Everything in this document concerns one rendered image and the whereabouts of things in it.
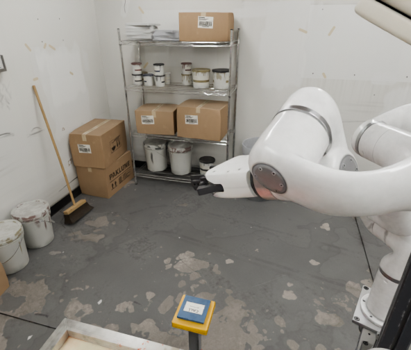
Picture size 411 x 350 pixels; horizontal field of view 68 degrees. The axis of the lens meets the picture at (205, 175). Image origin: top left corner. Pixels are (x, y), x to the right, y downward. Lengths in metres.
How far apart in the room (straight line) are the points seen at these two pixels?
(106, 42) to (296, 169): 4.05
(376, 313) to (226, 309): 1.55
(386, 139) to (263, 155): 0.41
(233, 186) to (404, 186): 0.25
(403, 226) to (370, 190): 0.50
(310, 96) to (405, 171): 0.13
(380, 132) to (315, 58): 2.96
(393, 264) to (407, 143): 0.37
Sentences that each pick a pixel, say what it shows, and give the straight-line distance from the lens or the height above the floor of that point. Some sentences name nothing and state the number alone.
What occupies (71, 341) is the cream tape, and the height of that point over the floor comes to 0.96.
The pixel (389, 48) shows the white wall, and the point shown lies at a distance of 3.75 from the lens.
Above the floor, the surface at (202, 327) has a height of 0.95.
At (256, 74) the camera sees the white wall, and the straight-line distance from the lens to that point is 3.70.
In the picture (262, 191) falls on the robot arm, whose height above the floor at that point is 1.67.
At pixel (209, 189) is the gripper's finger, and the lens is 0.52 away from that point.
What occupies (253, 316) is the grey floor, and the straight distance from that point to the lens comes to 2.45.
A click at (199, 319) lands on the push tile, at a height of 0.97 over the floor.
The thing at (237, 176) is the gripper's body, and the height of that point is 1.68.
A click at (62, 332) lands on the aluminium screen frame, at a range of 1.22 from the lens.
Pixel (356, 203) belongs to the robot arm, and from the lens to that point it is 0.34.
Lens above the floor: 1.90
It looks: 27 degrees down
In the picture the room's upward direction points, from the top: straight up
